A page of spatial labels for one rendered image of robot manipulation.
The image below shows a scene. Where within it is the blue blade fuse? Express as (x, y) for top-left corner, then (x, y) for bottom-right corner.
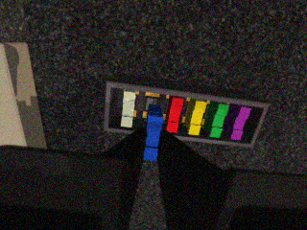
(143, 99), (164, 161)

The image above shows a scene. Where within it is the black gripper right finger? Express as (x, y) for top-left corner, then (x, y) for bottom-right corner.
(157, 130), (307, 230)

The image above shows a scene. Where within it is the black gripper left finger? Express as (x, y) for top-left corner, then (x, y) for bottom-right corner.
(0, 127), (147, 230)

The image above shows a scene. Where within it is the beige square tray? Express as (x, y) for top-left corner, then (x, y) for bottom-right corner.
(0, 42), (47, 149)

